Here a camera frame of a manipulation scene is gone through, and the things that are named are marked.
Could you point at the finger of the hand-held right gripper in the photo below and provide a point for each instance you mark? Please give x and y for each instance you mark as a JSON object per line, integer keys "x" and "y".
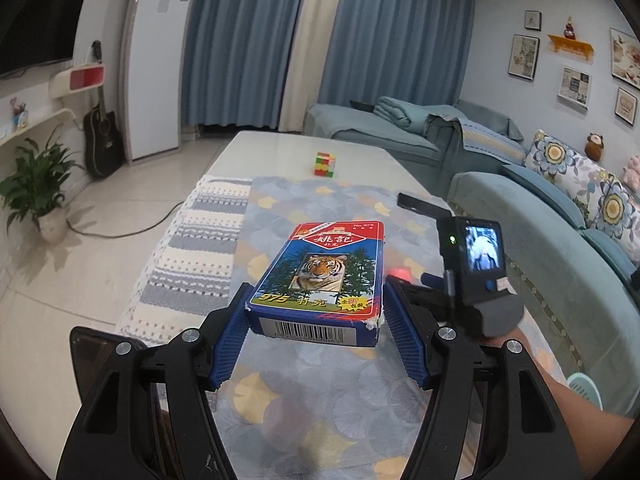
{"x": 431, "y": 280}

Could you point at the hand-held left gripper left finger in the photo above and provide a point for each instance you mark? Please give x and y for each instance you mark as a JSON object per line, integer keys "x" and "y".
{"x": 230, "y": 355}

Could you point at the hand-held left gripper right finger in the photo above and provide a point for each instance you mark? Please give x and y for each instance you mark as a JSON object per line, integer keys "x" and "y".
{"x": 405, "y": 340}

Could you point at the blue tiger playing card box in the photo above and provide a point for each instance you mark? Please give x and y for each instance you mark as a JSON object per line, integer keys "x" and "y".
{"x": 320, "y": 270}

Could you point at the light blue perforated plastic basket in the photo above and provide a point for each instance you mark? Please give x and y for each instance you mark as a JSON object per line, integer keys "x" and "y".
{"x": 586, "y": 390}

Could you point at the person's right forearm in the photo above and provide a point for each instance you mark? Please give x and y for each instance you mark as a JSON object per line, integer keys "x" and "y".
{"x": 575, "y": 410}

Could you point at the black phone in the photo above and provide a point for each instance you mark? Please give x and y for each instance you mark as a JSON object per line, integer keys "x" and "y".
{"x": 420, "y": 205}

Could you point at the teal quilted sofa cover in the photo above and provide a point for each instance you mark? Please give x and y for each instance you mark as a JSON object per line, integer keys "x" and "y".
{"x": 550, "y": 280}

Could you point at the white grey striped table runner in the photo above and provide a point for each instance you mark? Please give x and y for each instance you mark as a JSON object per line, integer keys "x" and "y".
{"x": 200, "y": 240}

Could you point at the teal cushion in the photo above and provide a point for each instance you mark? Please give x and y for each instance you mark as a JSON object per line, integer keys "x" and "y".
{"x": 545, "y": 195}
{"x": 607, "y": 255}

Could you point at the beige blue striped sofa towel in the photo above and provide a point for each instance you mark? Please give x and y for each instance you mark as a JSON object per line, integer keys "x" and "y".
{"x": 490, "y": 140}

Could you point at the grey yellow patterned tablecloth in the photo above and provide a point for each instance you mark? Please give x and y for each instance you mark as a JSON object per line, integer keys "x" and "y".
{"x": 310, "y": 200}

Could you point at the floral cushion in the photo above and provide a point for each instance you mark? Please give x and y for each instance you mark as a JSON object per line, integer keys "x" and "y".
{"x": 555, "y": 157}
{"x": 617, "y": 205}

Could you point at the colourful puzzle cube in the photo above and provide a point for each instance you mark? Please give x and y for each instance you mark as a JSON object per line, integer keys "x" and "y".
{"x": 325, "y": 164}

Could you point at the folded teal blanket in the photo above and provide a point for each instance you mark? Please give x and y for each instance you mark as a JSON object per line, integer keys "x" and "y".
{"x": 400, "y": 112}

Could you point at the teal fabric sofa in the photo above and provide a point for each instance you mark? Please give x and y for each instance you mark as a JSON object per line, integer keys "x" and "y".
{"x": 350, "y": 122}

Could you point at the black flat device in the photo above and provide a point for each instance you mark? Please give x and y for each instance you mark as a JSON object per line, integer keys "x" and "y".
{"x": 362, "y": 106}

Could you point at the brown monkey plush toy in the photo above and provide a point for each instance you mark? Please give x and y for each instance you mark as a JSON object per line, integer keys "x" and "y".
{"x": 595, "y": 146}

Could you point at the pink plush toy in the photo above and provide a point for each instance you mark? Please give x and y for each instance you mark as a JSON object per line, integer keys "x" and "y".
{"x": 634, "y": 171}

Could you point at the white framed collage picture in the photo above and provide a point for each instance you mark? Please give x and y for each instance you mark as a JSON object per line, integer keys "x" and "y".
{"x": 574, "y": 87}

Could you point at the dark framed collage picture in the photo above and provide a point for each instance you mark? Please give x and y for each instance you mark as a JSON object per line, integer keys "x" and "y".
{"x": 523, "y": 56}

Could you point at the blue curtain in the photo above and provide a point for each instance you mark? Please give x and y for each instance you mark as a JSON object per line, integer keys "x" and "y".
{"x": 395, "y": 35}
{"x": 240, "y": 45}

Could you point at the black acoustic guitar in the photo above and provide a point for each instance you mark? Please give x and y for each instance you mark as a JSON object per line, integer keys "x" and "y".
{"x": 102, "y": 137}

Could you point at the green potted plant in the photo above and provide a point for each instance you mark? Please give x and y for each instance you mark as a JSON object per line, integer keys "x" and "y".
{"x": 35, "y": 180}

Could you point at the beige sheer curtain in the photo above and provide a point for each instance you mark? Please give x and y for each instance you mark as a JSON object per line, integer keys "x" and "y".
{"x": 306, "y": 45}

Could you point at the small dark framed picture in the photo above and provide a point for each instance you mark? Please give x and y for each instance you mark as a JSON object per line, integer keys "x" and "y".
{"x": 532, "y": 20}

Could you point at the small red figurine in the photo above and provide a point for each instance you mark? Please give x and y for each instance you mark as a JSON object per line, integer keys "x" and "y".
{"x": 570, "y": 27}

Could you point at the large framed floral picture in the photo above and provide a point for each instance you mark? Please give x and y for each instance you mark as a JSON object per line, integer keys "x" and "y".
{"x": 626, "y": 55}

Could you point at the tall white air conditioner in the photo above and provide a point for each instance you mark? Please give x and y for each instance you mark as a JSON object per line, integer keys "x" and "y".
{"x": 155, "y": 55}

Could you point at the cup with pens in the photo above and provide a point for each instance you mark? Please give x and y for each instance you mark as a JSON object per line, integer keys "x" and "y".
{"x": 20, "y": 114}

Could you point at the small framed wall picture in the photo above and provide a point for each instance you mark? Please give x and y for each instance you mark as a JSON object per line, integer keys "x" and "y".
{"x": 626, "y": 105}

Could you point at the orange wall shelf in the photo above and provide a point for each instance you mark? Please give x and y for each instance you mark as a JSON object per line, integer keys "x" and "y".
{"x": 570, "y": 46}

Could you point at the white curved wall shelf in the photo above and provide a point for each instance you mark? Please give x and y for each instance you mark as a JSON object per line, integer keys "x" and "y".
{"x": 30, "y": 127}

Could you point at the white red wall shelf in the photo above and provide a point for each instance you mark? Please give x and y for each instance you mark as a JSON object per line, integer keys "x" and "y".
{"x": 77, "y": 80}

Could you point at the black wall television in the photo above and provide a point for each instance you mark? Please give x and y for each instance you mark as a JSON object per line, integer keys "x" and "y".
{"x": 35, "y": 15}

